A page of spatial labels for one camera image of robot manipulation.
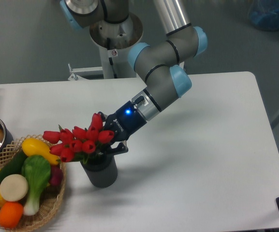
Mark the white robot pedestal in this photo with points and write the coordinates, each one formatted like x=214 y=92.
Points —
x=115 y=31

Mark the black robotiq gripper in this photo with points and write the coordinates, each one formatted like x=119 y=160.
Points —
x=124 y=122

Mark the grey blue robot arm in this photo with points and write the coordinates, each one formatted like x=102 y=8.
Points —
x=158 y=66

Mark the beige round bun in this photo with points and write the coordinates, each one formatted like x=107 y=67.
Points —
x=14 y=188

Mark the green bok choy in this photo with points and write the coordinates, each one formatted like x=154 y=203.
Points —
x=36 y=170

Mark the orange fruit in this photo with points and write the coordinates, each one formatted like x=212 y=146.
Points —
x=10 y=214

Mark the red tulip bouquet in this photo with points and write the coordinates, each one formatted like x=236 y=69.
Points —
x=80 y=144

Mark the woven wicker basket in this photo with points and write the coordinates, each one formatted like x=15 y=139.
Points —
x=51 y=198

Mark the dark grey ribbed vase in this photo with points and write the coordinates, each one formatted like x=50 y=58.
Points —
x=101 y=172

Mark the dark green cucumber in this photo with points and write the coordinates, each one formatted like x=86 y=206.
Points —
x=14 y=166

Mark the blue plastic bag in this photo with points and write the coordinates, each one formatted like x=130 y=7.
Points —
x=264 y=14

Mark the purple red radish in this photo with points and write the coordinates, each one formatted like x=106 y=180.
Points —
x=56 y=176

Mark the yellow squash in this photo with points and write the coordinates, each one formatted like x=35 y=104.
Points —
x=33 y=146

